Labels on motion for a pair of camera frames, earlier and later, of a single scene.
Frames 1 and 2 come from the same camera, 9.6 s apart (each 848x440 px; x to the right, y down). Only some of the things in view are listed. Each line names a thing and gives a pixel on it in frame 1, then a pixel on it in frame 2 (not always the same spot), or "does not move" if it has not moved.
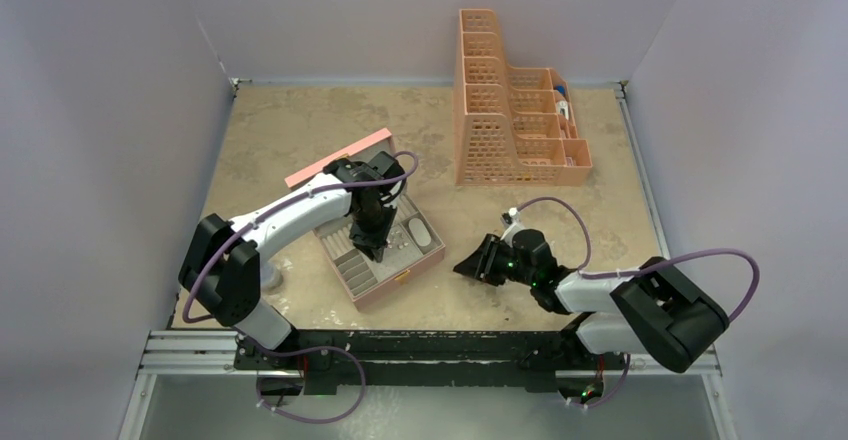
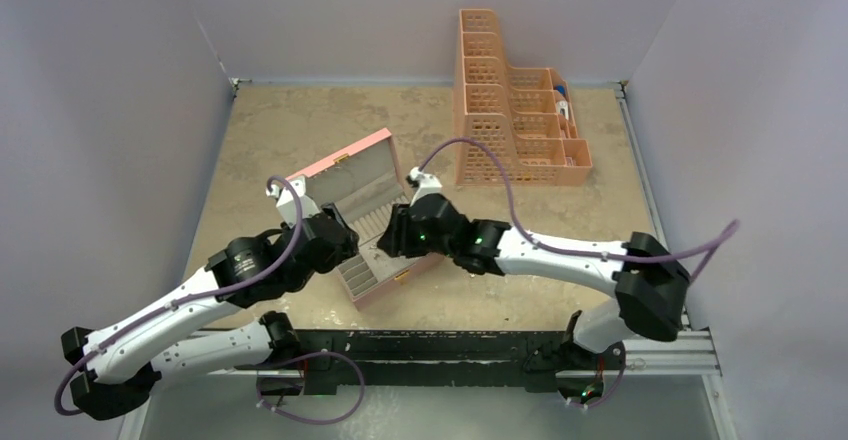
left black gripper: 372,243 → 345,250
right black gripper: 481,264 → 398,242
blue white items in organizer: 562,105 does not move
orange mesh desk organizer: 513,125 does not move
